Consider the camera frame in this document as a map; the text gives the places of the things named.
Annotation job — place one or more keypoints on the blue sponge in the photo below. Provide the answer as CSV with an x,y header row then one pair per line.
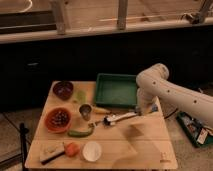
x,y
154,108

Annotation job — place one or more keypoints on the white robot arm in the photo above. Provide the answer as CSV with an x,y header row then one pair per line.
x,y
153,82

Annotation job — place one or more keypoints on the green plastic tray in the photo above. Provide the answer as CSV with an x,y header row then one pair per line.
x,y
116,90

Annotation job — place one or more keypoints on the yellow toy banana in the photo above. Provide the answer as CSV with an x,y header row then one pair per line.
x,y
99,110

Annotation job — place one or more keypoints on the light green toy vegetable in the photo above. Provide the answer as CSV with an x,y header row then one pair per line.
x,y
80,97

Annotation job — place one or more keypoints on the small metal cup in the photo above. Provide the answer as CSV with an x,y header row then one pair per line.
x,y
85,111

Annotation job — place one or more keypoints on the dark red bowl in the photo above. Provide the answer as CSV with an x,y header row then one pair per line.
x,y
63,90

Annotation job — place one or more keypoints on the wooden folding table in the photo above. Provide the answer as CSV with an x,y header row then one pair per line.
x,y
136,143

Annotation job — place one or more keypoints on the green chili pepper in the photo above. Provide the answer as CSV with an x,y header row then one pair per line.
x,y
80,134

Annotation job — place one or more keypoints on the orange bowl with contents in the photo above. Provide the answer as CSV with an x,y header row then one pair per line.
x,y
58,120

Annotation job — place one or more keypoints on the orange toy carrot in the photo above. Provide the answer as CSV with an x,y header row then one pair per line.
x,y
71,149

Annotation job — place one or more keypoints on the green bin with clutter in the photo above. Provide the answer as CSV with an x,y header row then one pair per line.
x,y
192,129

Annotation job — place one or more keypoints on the white handled kitchen tool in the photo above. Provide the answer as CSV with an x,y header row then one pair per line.
x,y
113,119

